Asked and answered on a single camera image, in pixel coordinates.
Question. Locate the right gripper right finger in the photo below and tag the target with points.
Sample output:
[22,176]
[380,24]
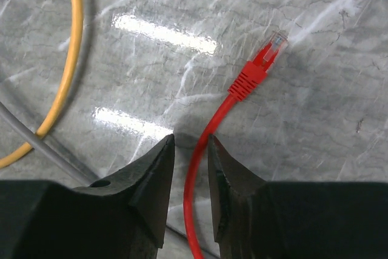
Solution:
[232,187]

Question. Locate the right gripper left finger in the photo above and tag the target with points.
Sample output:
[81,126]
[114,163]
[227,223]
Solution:
[135,197]

